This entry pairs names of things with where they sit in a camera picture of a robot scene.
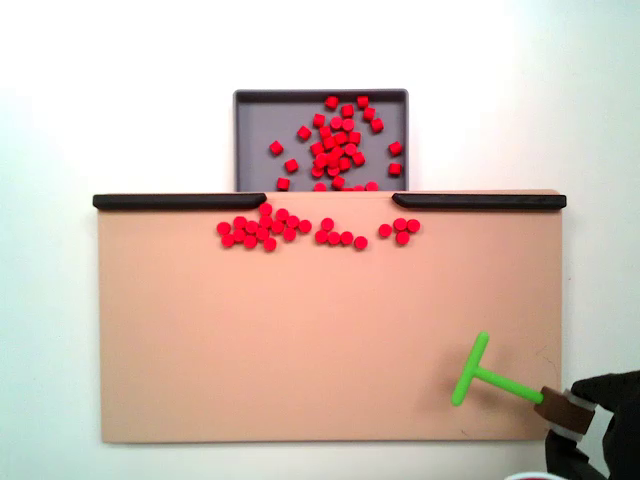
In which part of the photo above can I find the green T-shaped pusher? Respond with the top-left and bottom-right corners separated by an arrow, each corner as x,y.
450,331 -> 545,407

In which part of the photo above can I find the grey rectangular container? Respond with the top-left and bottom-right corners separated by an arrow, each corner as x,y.
232,88 -> 410,194

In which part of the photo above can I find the beige rectangular board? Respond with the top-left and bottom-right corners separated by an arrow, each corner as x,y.
94,188 -> 565,445

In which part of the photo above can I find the black guide rail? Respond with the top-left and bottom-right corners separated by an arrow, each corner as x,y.
391,192 -> 568,211
92,193 -> 268,212

